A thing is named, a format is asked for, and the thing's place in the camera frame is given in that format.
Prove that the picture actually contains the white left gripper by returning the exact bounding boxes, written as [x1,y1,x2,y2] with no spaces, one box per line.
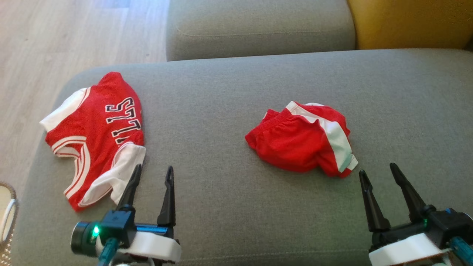
[111,164,182,266]

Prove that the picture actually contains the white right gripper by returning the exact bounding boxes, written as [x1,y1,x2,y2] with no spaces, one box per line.
[359,163,452,266]

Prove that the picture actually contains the red white basketball jersey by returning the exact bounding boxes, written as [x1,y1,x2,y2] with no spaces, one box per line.
[40,71,147,212]

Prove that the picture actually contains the red white shorts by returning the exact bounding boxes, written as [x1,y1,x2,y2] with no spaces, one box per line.
[245,101,359,178]

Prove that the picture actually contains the grey sofa seat cushion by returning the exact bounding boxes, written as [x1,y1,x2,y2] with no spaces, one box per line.
[11,48,473,266]

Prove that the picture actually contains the woven laundry basket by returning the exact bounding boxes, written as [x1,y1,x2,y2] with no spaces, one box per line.
[0,181,19,266]

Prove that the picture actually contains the yellow pillow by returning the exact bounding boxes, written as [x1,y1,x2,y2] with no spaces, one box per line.
[347,0,473,51]

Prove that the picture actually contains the grey sofa back cushion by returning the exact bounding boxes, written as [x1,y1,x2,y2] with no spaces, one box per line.
[166,0,357,62]

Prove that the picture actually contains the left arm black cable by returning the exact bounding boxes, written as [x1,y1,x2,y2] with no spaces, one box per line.
[97,238,119,266]

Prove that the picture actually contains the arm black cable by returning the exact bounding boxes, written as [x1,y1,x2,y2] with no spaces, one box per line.
[449,236,473,266]
[97,238,119,266]

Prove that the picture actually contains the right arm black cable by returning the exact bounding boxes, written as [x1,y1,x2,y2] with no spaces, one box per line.
[449,236,473,266]

